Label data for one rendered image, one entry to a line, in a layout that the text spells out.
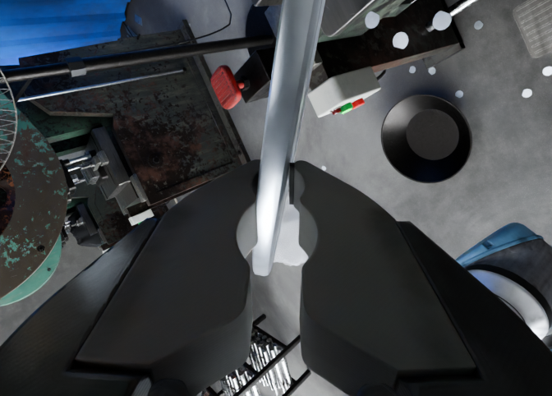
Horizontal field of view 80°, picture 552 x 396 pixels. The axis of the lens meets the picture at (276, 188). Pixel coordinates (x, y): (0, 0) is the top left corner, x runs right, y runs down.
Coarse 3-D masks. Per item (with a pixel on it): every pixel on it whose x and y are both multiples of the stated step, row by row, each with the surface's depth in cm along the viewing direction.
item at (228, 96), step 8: (216, 72) 60; (224, 72) 58; (216, 80) 61; (224, 80) 59; (232, 80) 59; (240, 80) 63; (216, 88) 62; (224, 88) 60; (232, 88) 58; (240, 88) 63; (224, 96) 61; (232, 96) 59; (240, 96) 59; (224, 104) 62; (232, 104) 61
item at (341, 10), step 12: (336, 0) 36; (348, 0) 35; (360, 0) 34; (372, 0) 33; (324, 12) 37; (336, 12) 36; (348, 12) 35; (360, 12) 35; (324, 24) 38; (336, 24) 37; (348, 24) 36
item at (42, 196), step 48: (96, 48) 166; (0, 96) 123; (48, 96) 150; (96, 96) 161; (144, 96) 175; (192, 96) 191; (48, 144) 129; (96, 144) 165; (144, 144) 170; (192, 144) 185; (240, 144) 195; (0, 192) 139; (48, 192) 126; (144, 192) 165; (0, 240) 115; (48, 240) 123; (0, 288) 113
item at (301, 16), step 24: (288, 0) 8; (312, 0) 8; (288, 24) 8; (312, 24) 8; (288, 48) 8; (312, 48) 13; (288, 72) 8; (288, 96) 8; (288, 120) 9; (264, 144) 9; (288, 144) 9; (264, 168) 10; (288, 168) 12; (264, 192) 10; (264, 216) 11; (264, 240) 12; (264, 264) 14
